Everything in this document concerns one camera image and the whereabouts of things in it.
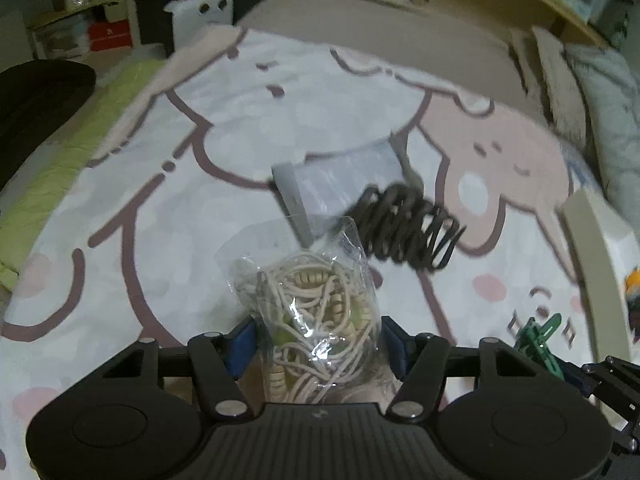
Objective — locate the green quilted bedding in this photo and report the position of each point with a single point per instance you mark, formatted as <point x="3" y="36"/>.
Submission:
<point x="22" y="221"/>

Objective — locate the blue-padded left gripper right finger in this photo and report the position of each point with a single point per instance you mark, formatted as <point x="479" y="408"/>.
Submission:
<point x="419" y="363"/>

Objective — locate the pink cartoon bunny blanket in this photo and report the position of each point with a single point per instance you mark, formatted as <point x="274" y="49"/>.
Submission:
<point x="129" y="250"/>

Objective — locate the green plastic clip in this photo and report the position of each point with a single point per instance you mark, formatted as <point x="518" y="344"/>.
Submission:
<point x="532" y="338"/>

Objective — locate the white device with two holes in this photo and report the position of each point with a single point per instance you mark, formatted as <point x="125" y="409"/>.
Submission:
<point x="190" y="17"/>

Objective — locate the grey quilted duvet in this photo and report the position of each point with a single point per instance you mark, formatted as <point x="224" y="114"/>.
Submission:
<point x="611" y="92"/>

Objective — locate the yellow toy figure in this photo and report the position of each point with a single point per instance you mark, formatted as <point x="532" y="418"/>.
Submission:
<point x="632" y="297"/>

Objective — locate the white shallow tray box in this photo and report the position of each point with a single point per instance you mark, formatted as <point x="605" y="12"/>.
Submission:
<point x="607" y="252"/>

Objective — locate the red box on shelf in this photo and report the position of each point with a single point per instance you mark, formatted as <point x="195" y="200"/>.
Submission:
<point x="108" y="36"/>

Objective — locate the bag of beige cords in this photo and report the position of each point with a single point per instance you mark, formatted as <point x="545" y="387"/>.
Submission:
<point x="313" y="298"/>

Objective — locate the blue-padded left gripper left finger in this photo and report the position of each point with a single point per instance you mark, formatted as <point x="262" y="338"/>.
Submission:
<point x="218" y="362"/>

